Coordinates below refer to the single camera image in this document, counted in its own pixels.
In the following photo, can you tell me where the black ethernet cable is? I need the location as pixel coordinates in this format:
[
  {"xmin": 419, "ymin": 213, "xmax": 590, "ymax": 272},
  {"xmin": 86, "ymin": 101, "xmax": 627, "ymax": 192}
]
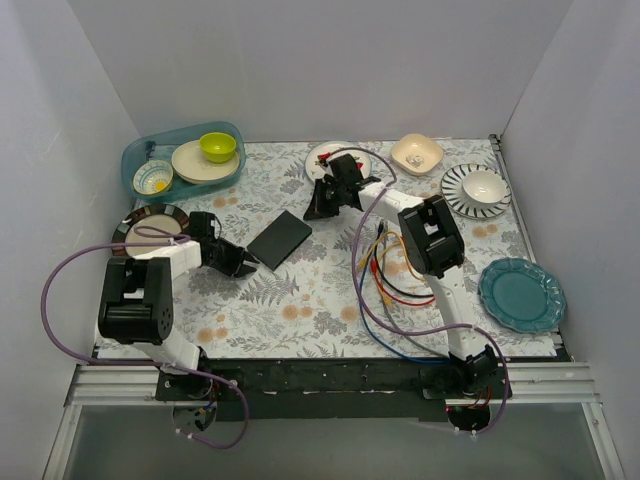
[{"xmin": 372, "ymin": 224, "xmax": 434, "ymax": 300}]

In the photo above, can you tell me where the purple cable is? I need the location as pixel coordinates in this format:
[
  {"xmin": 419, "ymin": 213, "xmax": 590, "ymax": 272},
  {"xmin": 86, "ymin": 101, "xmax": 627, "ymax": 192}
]
[
  {"xmin": 319, "ymin": 145, "xmax": 512, "ymax": 434},
  {"xmin": 40, "ymin": 224, "xmax": 250, "ymax": 450}
]

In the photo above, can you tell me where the lime green bowl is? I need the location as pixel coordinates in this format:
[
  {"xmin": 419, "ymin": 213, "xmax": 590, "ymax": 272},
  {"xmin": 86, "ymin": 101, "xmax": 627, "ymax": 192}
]
[{"xmin": 199, "ymin": 132, "xmax": 237, "ymax": 164}]

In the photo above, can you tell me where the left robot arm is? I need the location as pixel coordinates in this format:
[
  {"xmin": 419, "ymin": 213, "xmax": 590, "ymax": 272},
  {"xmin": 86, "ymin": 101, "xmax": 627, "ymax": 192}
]
[{"xmin": 97, "ymin": 212, "xmax": 258, "ymax": 400}]

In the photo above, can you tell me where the teal plastic basin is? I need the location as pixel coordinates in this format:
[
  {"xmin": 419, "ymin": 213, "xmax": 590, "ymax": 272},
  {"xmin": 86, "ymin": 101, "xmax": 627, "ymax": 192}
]
[{"xmin": 120, "ymin": 121, "xmax": 246, "ymax": 204}]

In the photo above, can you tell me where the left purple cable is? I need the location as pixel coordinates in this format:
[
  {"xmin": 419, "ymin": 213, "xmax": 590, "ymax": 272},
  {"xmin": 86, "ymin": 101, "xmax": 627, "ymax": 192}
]
[{"xmin": 40, "ymin": 224, "xmax": 250, "ymax": 450}]

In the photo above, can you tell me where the black network switch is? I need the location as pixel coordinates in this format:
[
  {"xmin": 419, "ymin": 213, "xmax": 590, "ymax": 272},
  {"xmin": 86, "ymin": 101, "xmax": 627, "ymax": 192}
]
[{"xmin": 247, "ymin": 211, "xmax": 312, "ymax": 271}]

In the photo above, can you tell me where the blue ethernet cable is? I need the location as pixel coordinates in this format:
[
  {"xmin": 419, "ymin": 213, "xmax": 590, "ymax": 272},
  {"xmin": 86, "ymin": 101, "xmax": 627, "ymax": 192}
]
[{"xmin": 357, "ymin": 224, "xmax": 451, "ymax": 364}]

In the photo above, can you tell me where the strawberry pattern plate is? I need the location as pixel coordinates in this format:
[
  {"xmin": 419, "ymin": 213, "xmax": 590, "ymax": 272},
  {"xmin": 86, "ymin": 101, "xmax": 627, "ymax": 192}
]
[{"xmin": 305, "ymin": 141, "xmax": 371, "ymax": 182}]

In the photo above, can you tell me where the white bowl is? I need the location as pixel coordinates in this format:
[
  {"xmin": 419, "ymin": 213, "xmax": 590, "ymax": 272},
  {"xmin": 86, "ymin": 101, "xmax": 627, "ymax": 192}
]
[{"xmin": 462, "ymin": 170, "xmax": 507, "ymax": 205}]

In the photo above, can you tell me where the teal scalloped plate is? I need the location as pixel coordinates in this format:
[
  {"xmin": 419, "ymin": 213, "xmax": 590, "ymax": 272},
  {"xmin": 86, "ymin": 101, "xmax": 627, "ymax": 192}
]
[{"xmin": 478, "ymin": 258, "xmax": 567, "ymax": 334}]

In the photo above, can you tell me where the cream plate in basin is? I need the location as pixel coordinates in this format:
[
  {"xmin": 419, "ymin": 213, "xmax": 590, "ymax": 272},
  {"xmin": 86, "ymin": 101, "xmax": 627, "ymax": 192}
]
[{"xmin": 171, "ymin": 140, "xmax": 240, "ymax": 184}]

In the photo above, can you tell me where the grey ethernet cable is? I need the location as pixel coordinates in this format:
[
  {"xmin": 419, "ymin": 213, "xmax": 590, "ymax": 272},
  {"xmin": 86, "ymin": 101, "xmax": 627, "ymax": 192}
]
[{"xmin": 382, "ymin": 299, "xmax": 451, "ymax": 359}]

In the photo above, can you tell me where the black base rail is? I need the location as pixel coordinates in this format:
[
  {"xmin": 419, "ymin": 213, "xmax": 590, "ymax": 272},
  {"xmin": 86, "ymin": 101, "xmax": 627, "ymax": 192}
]
[{"xmin": 155, "ymin": 358, "xmax": 512, "ymax": 422}]

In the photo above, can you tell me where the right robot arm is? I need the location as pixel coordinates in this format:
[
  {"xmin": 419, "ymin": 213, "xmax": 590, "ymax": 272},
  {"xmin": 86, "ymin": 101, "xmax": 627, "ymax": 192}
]
[{"xmin": 304, "ymin": 148, "xmax": 500, "ymax": 398}]

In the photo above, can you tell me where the floral tablecloth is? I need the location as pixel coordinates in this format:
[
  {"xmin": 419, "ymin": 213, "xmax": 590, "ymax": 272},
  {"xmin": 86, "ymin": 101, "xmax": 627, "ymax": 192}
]
[{"xmin": 94, "ymin": 138, "xmax": 561, "ymax": 360}]

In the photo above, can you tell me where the red ethernet cable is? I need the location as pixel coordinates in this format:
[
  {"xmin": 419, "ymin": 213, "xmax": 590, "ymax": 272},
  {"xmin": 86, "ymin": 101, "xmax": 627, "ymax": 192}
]
[{"xmin": 368, "ymin": 259, "xmax": 435, "ymax": 306}]

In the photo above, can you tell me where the blue striped plate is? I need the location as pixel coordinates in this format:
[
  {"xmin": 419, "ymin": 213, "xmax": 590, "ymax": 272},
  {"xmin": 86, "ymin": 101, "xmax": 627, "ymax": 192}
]
[{"xmin": 441, "ymin": 164, "xmax": 512, "ymax": 220}]

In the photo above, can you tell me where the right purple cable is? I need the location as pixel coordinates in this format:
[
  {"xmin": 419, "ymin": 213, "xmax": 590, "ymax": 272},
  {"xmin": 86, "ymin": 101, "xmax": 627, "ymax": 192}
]
[{"xmin": 319, "ymin": 145, "xmax": 512, "ymax": 434}]

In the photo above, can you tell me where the blue patterned small bowl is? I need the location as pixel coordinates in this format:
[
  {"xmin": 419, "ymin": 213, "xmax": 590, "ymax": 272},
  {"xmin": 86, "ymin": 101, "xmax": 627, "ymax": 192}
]
[{"xmin": 132, "ymin": 160, "xmax": 174, "ymax": 196}]

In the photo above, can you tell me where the yellow ethernet cable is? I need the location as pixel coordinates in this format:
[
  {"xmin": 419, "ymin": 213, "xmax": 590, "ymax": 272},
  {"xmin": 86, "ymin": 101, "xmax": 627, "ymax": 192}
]
[
  {"xmin": 359, "ymin": 232, "xmax": 426, "ymax": 307},
  {"xmin": 360, "ymin": 234, "xmax": 406, "ymax": 274}
]

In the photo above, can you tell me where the aluminium frame rail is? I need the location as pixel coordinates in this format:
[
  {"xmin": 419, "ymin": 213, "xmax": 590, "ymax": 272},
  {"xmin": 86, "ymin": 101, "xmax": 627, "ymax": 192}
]
[{"xmin": 44, "ymin": 359, "xmax": 629, "ymax": 479}]

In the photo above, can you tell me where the beige square bowl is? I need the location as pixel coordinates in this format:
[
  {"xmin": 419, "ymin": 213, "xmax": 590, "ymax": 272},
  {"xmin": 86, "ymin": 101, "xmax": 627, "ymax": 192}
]
[{"xmin": 390, "ymin": 133, "xmax": 444, "ymax": 176}]

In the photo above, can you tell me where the dark rimmed plate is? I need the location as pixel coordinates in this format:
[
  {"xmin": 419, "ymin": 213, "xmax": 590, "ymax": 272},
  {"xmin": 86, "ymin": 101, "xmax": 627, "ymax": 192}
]
[{"xmin": 111, "ymin": 204, "xmax": 189, "ymax": 257}]

